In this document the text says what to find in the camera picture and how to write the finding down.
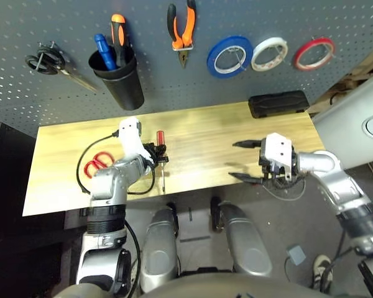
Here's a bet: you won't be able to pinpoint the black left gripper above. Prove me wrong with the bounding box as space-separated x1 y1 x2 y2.
141 142 170 168

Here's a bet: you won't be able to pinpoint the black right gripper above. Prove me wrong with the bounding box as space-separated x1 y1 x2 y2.
228 139 296 187

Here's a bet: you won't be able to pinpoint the red handled screwdriver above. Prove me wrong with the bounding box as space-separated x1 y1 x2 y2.
156 130 167 194

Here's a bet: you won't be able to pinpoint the red handled scissors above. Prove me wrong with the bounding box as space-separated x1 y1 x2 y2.
83 151 116 179

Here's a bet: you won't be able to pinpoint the red tape roll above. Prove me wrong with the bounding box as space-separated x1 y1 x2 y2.
293 37 336 72

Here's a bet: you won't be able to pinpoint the orange black needle-nose pliers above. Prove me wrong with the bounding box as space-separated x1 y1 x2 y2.
167 0 197 69

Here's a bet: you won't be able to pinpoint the dark grey pegboard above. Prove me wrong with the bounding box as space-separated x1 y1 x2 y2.
0 0 373 138

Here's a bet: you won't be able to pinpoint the metal pegboard hook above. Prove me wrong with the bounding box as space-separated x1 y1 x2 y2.
228 46 247 71
311 36 338 60
275 43 288 61

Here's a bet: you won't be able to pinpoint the black plastic tool case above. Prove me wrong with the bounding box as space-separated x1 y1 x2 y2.
247 90 309 119

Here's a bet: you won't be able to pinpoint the black plastic cup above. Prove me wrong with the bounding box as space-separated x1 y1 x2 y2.
88 46 145 111

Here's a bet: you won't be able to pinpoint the silver robot right leg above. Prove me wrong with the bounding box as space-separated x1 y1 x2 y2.
211 197 273 277

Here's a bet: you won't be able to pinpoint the silver robot leg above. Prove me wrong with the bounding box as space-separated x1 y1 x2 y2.
141 203 180 292
211 197 273 277

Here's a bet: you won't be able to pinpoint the silver robot left leg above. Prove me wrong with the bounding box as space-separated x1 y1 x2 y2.
141 203 180 292

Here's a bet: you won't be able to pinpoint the grey floor box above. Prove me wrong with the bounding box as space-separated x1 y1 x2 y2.
285 245 307 266

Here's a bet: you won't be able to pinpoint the blue tape roll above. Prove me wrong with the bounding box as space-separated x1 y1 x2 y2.
206 35 254 79

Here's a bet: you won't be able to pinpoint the white tape roll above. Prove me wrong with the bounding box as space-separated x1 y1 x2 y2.
251 37 289 72

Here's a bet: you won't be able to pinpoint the bystander sneaker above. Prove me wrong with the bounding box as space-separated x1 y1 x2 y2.
312 254 333 291

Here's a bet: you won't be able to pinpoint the grey robot torso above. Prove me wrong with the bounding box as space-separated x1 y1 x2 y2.
52 273 373 298

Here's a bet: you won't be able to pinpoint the black cabinet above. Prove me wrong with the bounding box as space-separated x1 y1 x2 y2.
0 114 38 218

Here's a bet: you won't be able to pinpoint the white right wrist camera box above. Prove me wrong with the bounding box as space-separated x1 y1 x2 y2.
264 132 293 181

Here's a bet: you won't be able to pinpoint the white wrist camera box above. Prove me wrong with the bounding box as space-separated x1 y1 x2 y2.
264 132 293 181
117 117 154 165

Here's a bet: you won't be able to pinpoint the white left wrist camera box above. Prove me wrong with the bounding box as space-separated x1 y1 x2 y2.
117 117 154 165

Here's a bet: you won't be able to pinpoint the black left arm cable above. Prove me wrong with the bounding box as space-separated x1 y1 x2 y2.
76 132 156 294

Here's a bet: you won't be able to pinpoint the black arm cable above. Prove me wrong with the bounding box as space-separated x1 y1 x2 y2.
264 176 359 293
76 132 156 294

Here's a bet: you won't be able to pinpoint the blue handled screwdriver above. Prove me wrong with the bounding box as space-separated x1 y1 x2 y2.
94 33 117 71

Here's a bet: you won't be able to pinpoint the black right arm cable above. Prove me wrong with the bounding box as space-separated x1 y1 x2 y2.
264 176 359 293

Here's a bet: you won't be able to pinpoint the orange black handled screwdriver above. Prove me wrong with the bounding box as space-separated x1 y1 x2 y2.
110 13 128 68

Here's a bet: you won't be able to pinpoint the black handled scissors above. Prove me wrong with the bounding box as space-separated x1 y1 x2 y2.
25 42 98 93

